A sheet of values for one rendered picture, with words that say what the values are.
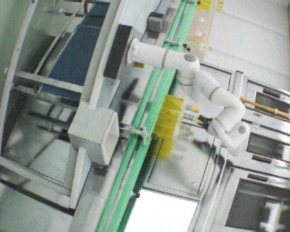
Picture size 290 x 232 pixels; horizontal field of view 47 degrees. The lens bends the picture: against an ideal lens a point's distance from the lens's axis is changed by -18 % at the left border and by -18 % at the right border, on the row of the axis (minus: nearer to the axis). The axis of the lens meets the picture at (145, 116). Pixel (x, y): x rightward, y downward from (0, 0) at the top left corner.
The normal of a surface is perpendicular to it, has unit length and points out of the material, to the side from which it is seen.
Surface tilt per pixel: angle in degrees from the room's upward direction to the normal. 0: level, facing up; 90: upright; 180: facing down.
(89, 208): 90
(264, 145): 90
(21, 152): 90
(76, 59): 90
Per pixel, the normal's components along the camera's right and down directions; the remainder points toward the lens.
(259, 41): 0.01, -0.52
